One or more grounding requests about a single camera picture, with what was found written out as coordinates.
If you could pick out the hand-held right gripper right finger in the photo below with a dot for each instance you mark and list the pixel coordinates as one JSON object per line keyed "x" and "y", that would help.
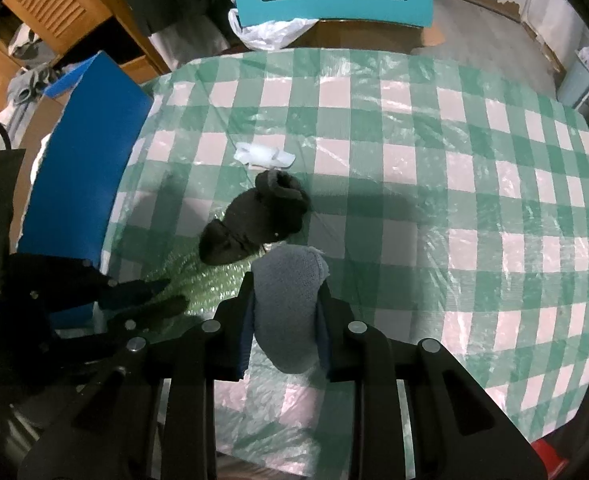
{"x": 324, "y": 345}

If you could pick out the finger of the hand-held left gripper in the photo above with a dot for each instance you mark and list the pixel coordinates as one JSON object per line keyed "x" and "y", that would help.
{"x": 164, "y": 307}
{"x": 139, "y": 290}

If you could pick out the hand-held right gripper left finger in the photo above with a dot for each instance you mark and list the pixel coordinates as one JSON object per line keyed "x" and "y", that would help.
{"x": 247, "y": 332}

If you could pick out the grey sock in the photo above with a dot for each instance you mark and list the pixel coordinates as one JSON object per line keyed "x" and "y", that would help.
{"x": 287, "y": 300}

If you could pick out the blue cardboard shoe box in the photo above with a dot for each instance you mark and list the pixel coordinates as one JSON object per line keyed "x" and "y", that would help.
{"x": 84, "y": 160}

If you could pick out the black sock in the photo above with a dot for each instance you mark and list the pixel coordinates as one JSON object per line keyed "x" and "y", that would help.
{"x": 259, "y": 215}

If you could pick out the grey hoodie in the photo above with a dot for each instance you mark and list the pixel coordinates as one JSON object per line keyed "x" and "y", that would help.
{"x": 32, "y": 85}

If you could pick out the small white crumpled wrapper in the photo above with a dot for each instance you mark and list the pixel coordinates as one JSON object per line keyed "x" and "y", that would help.
{"x": 264, "y": 156}

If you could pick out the green checked tablecloth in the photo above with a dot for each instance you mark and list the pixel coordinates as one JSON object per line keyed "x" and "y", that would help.
{"x": 424, "y": 185}

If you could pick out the grey and white clothes pile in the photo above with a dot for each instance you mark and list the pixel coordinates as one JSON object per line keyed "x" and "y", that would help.
{"x": 24, "y": 40}

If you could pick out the wooden louvered wardrobe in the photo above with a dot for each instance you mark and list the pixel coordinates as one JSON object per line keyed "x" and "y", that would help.
{"x": 49, "y": 10}

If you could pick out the white hanging garment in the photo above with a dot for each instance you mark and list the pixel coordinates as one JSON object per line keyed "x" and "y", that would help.
{"x": 194, "y": 45}

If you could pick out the red plastic object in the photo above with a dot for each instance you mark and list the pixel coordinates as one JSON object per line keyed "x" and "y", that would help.
{"x": 549, "y": 460}

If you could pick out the white plastic bag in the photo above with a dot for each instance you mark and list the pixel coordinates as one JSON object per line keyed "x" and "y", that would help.
{"x": 269, "y": 32}

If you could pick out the light blue trash bin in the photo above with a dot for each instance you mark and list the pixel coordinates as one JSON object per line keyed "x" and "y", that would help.
{"x": 576, "y": 80}

